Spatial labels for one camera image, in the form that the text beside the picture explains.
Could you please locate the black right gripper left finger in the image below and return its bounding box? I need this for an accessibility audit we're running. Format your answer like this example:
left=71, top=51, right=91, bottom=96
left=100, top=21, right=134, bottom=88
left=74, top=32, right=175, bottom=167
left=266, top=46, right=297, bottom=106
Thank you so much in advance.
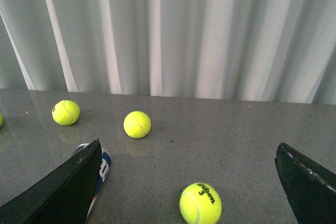
left=1, top=140, right=102, bottom=223

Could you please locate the yellow tennis ball dark logo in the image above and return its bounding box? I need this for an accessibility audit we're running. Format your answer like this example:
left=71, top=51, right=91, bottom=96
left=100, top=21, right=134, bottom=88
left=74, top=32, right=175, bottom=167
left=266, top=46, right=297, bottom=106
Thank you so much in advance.
left=51, top=100, right=80, bottom=126

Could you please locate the white pleated curtain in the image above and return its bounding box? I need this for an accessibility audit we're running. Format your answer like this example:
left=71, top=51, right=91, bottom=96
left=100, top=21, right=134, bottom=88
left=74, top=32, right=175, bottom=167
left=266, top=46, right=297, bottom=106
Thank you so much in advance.
left=1, top=0, right=335, bottom=104

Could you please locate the yellow tennis ball far left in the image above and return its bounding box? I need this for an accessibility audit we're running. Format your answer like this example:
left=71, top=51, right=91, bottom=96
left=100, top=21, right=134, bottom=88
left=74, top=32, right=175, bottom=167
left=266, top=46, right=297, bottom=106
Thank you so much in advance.
left=0, top=113, right=3, bottom=127

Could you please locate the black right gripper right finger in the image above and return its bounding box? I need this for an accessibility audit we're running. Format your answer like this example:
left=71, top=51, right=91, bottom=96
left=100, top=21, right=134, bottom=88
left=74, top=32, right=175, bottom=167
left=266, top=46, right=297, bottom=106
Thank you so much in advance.
left=275, top=143, right=335, bottom=223

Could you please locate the tennis ball with Wilson logo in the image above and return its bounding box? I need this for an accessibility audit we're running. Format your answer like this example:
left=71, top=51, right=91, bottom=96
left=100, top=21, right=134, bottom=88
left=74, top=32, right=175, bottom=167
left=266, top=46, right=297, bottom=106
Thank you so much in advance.
left=179, top=182, right=222, bottom=224

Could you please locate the plain yellow tennis ball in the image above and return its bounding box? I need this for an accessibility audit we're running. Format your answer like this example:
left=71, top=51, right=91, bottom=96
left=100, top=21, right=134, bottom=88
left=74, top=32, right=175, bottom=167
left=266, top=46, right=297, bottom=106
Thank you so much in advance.
left=123, top=111, right=151, bottom=139

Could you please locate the clear Wilson tennis ball can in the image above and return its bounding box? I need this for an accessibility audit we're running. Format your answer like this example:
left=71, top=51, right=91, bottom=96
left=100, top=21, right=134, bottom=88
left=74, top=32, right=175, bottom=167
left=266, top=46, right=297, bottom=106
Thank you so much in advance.
left=87, top=147, right=112, bottom=217

